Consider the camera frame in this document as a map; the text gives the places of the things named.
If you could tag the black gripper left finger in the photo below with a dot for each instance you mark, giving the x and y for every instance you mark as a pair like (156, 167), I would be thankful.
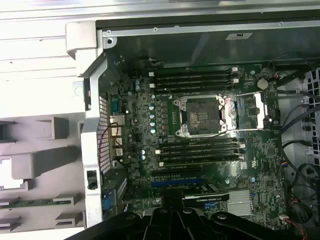
(160, 225)

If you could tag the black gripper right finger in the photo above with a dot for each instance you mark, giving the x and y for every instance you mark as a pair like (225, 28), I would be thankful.
(197, 225)

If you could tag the CPU socket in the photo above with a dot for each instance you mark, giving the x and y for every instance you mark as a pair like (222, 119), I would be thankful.
(200, 110)

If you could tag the blue expansion slot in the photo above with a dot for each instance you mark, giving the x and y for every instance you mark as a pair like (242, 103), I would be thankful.
(175, 184)

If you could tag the silver finned chipset heatsink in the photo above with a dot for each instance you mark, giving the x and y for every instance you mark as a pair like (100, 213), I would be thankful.
(238, 202)

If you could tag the green motherboard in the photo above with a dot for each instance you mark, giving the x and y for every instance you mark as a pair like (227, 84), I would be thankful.
(262, 155)

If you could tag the black and silver PC case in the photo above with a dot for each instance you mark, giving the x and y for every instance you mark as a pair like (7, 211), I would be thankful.
(91, 140)

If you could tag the grey parts rack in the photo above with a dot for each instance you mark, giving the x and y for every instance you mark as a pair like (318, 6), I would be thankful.
(50, 160)

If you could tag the blue serial port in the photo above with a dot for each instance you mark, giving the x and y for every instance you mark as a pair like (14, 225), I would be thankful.
(114, 104)

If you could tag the green RAM stick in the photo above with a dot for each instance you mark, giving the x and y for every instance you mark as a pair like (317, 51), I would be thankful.
(32, 203)

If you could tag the silver coin battery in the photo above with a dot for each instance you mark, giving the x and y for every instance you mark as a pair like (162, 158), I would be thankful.
(262, 84)

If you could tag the white case sticker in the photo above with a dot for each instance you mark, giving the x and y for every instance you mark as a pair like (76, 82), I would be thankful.
(238, 36)

